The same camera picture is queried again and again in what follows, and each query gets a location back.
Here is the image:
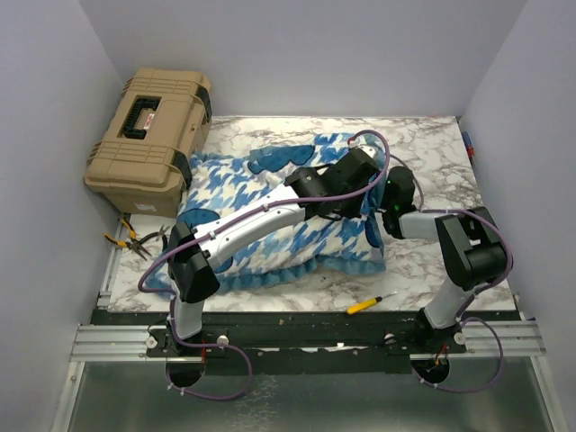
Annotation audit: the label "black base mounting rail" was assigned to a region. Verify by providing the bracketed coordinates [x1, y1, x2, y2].
[90, 310, 465, 375]

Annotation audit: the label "white blue-trimmed pillowcase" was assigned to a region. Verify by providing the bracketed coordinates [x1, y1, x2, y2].
[141, 130, 392, 302]

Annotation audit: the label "black handled small pliers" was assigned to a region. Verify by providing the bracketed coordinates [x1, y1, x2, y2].
[140, 225, 169, 250]

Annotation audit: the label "blue red marker pen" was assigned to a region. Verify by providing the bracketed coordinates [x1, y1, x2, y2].
[462, 131, 475, 168]

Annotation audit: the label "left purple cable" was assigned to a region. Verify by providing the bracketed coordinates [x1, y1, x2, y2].
[136, 129, 391, 401]

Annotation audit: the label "yellow handled pliers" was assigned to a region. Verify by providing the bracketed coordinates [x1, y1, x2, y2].
[103, 218, 157, 260]

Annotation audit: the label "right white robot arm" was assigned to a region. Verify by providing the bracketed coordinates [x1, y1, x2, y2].
[381, 166, 513, 352]

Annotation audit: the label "tan plastic toolbox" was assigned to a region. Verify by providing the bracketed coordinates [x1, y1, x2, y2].
[84, 67, 212, 218]

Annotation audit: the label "yellow handled screwdriver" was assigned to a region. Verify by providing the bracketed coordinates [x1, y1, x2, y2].
[346, 292, 397, 315]

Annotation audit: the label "aluminium extrusion frame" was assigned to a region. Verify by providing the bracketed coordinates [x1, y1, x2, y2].
[49, 215, 568, 432]

